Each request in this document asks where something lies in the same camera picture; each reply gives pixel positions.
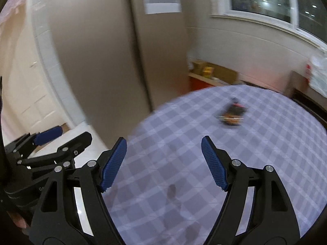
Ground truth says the white paper sheet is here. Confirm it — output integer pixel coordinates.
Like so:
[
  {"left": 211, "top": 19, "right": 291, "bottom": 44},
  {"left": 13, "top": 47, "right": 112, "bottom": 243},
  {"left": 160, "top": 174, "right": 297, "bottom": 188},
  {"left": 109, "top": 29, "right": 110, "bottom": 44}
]
[{"left": 143, "top": 0, "right": 182, "bottom": 15}]

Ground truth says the pink lace curtain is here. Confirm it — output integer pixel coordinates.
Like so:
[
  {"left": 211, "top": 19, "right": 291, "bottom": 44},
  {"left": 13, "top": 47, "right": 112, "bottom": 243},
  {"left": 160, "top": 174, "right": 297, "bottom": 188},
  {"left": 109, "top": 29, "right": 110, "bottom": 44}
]
[{"left": 0, "top": 0, "right": 28, "bottom": 31}]

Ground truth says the grey plaid tablecloth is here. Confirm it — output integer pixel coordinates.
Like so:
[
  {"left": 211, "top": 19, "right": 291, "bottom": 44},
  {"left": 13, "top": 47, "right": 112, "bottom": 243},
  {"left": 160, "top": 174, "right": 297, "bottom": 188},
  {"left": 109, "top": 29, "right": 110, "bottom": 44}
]
[{"left": 102, "top": 84, "right": 327, "bottom": 245}]

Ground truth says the dark snack packet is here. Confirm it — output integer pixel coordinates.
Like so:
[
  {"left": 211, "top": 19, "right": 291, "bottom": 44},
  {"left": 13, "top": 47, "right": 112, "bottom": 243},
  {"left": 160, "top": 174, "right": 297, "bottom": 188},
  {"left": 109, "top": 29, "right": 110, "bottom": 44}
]
[{"left": 217, "top": 97, "right": 248, "bottom": 127}]

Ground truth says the white panel door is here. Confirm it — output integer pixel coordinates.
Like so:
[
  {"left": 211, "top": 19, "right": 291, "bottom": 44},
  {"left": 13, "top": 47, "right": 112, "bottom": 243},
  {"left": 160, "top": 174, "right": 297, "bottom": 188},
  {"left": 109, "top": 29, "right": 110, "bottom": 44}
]
[{"left": 0, "top": 18, "right": 67, "bottom": 133}]

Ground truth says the large cardboard box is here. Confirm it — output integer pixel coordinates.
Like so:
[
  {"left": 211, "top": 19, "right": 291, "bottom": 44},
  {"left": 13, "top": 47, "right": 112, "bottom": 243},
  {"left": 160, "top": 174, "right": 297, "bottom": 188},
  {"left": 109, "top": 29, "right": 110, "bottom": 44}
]
[{"left": 212, "top": 65, "right": 239, "bottom": 85}]

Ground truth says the dark wooden cabinet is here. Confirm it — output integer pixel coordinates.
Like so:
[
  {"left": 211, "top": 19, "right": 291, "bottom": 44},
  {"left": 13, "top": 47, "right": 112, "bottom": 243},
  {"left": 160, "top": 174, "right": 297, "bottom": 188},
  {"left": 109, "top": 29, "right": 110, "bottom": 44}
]
[{"left": 283, "top": 71, "right": 327, "bottom": 123}]

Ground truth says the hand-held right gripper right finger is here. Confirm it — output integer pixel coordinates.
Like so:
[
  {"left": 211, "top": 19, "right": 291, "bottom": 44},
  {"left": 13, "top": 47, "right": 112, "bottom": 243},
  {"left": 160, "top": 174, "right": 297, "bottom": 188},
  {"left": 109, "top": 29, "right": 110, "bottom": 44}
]
[{"left": 201, "top": 135, "right": 300, "bottom": 245}]

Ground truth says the gold double-door refrigerator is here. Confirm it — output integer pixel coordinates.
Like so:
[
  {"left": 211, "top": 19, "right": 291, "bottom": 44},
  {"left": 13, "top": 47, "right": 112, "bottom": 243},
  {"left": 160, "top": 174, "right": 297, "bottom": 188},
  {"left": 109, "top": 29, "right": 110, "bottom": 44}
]
[{"left": 46, "top": 0, "right": 192, "bottom": 146}]

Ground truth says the small cardboard box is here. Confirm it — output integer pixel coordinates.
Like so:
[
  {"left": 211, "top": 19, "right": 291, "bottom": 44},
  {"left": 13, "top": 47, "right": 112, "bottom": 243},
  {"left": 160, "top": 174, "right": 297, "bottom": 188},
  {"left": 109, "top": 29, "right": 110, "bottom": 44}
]
[{"left": 191, "top": 60, "right": 207, "bottom": 76}]

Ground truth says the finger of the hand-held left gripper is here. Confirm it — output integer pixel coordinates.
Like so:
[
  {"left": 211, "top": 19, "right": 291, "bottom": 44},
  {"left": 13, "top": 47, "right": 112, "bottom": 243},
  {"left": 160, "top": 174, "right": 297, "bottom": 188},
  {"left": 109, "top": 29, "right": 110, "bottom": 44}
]
[
  {"left": 17, "top": 132, "right": 93, "bottom": 182},
  {"left": 4, "top": 126, "right": 63, "bottom": 159}
]

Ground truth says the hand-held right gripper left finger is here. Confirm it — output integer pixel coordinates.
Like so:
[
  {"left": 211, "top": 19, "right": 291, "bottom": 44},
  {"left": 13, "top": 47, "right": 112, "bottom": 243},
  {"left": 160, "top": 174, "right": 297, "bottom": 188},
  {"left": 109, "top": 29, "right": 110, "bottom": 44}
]
[{"left": 29, "top": 137, "right": 128, "bottom": 245}]

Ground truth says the white plastic bag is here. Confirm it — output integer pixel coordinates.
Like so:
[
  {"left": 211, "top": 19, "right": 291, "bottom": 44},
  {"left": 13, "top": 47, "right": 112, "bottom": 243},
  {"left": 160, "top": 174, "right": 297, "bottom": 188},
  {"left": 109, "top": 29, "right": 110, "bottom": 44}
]
[{"left": 307, "top": 55, "right": 327, "bottom": 95}]

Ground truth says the person's left hand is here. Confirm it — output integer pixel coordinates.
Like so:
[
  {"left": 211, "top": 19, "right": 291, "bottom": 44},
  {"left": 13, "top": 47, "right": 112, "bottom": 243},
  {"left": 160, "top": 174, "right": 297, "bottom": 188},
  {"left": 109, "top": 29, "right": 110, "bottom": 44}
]
[{"left": 10, "top": 213, "right": 30, "bottom": 236}]

